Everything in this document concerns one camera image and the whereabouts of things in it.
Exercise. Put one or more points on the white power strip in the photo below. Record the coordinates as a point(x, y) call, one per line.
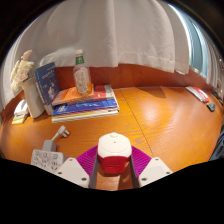
point(46, 160)

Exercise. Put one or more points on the window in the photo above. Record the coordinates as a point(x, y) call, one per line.
point(198, 46)

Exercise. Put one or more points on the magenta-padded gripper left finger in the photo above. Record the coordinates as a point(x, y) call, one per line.
point(74, 172)

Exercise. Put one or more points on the blue upright book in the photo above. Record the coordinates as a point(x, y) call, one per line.
point(47, 83)

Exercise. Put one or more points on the yellow book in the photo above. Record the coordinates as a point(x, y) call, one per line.
point(18, 120)

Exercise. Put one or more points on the clear bottle green label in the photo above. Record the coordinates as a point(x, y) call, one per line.
point(82, 78)

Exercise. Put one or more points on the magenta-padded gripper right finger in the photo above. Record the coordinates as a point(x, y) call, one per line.
point(154, 170)

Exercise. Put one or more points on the dark chair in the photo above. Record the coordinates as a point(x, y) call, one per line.
point(218, 148)

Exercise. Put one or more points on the white curtain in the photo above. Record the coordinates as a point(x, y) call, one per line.
point(116, 30)

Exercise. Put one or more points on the red and white book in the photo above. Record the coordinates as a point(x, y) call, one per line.
point(199, 94)

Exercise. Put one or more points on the white vase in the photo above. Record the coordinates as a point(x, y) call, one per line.
point(33, 100)

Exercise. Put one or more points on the thin pale magazine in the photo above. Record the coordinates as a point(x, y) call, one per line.
point(86, 115)

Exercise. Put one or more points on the small dark object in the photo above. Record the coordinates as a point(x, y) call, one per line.
point(211, 106)

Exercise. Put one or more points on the blue flat book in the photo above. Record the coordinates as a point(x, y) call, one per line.
point(86, 107)

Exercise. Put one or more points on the red book in stack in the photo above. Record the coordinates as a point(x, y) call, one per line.
point(104, 92)

